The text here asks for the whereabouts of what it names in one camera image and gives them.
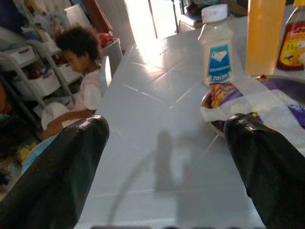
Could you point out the yellow juice bottle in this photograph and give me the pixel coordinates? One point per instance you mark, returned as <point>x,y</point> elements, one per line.
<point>264,35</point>

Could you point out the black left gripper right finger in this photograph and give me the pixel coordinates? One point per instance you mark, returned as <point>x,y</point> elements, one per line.
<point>267,167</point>

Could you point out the white mayonnaise squeeze bottle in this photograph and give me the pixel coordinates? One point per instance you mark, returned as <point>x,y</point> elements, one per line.
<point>215,40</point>

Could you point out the child in pink shirt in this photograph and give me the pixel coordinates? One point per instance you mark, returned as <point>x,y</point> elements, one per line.
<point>91,88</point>

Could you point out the round metal bowl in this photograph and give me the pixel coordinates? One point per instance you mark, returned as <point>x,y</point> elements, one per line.
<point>294,88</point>

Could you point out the white storage basket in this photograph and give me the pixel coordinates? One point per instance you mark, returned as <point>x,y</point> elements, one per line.
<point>69,72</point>
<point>46,83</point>
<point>22,55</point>

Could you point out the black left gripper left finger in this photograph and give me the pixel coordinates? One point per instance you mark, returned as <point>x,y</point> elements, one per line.
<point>59,167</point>

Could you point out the white metal shelving rack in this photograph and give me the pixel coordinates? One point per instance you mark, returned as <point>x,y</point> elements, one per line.
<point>45,53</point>

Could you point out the purple wrapper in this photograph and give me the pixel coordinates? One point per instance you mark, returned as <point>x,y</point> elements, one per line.
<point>297,115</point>

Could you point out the orange and purple snack packet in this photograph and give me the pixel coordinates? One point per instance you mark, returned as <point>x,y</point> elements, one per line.
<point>221,94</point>

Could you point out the white ribbed bin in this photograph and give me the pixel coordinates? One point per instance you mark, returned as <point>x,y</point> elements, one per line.
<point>76,16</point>

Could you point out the honey bottle with red label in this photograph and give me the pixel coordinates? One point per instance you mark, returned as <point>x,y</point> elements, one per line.
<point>291,47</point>

